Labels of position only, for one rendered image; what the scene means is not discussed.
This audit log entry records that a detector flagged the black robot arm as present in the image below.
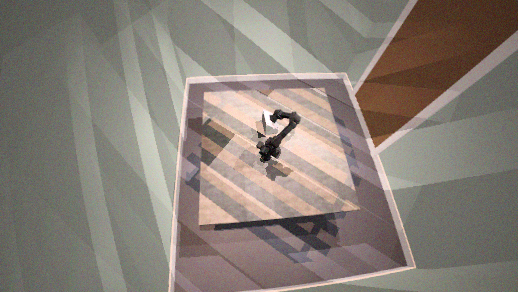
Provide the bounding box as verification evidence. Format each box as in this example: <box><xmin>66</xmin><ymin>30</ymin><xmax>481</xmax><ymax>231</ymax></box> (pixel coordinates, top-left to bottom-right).
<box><xmin>259</xmin><ymin>109</ymin><xmax>301</xmax><ymax>158</ymax></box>

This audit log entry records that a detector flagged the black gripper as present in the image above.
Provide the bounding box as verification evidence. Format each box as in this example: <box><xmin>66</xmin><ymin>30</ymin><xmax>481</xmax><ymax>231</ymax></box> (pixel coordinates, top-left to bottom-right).
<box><xmin>256</xmin><ymin>141</ymin><xmax>279</xmax><ymax>158</ymax></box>

